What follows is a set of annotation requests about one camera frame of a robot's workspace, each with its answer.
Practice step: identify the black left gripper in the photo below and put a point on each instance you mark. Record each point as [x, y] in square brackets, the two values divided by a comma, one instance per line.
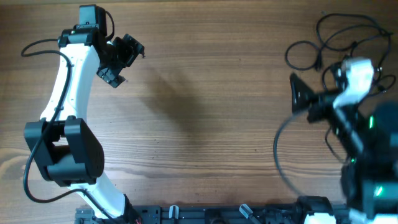
[109, 74]

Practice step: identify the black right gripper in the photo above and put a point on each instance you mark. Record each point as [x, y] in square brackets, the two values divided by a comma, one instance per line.
[323, 101]

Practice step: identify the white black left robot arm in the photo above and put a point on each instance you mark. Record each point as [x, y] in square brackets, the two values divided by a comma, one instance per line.
[61, 144]

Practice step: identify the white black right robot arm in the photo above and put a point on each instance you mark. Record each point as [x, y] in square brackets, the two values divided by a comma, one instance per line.
[369, 178]

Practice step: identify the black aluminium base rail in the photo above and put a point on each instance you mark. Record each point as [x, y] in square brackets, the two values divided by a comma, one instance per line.
[285, 213]

